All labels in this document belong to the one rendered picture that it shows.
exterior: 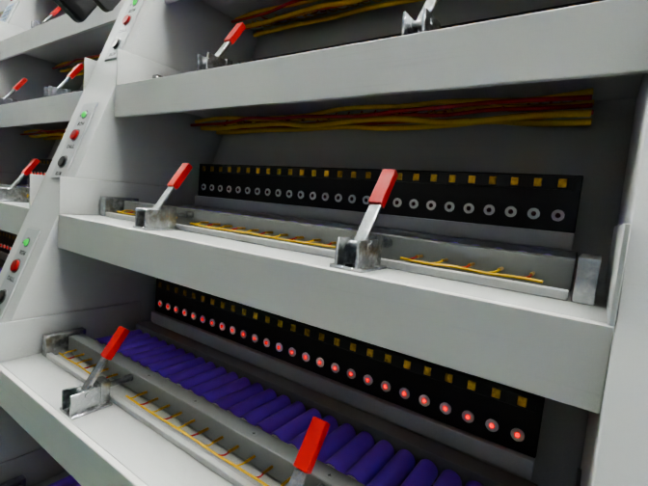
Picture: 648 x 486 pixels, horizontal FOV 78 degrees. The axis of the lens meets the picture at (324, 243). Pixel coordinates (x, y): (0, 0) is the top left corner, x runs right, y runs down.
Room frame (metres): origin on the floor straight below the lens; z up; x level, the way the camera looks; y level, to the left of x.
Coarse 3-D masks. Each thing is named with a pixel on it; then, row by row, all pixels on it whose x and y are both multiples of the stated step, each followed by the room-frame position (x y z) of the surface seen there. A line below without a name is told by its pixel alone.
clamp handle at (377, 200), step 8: (384, 176) 0.31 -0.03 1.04; (392, 176) 0.30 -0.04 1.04; (376, 184) 0.31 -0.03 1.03; (384, 184) 0.30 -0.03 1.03; (392, 184) 0.31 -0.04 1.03; (376, 192) 0.30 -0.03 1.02; (384, 192) 0.30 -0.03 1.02; (368, 200) 0.30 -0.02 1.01; (376, 200) 0.30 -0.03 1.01; (384, 200) 0.30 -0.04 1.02; (368, 208) 0.30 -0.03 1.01; (376, 208) 0.30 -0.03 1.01; (368, 216) 0.30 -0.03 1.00; (376, 216) 0.30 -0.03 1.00; (368, 224) 0.30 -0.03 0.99; (360, 232) 0.30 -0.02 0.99; (368, 232) 0.29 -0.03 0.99
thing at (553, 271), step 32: (192, 224) 0.46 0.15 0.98; (224, 224) 0.46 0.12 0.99; (256, 224) 0.42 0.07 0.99; (288, 224) 0.40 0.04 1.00; (384, 256) 0.34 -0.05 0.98; (416, 256) 0.31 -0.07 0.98; (448, 256) 0.31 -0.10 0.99; (480, 256) 0.29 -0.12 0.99; (512, 256) 0.28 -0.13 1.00; (544, 256) 0.27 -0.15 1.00
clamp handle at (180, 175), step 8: (184, 168) 0.45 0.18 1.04; (192, 168) 0.46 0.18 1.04; (176, 176) 0.45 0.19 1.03; (184, 176) 0.46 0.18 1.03; (168, 184) 0.45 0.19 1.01; (176, 184) 0.45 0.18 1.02; (168, 192) 0.45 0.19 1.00; (160, 200) 0.45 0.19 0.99; (152, 208) 0.45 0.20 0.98; (160, 208) 0.45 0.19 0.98
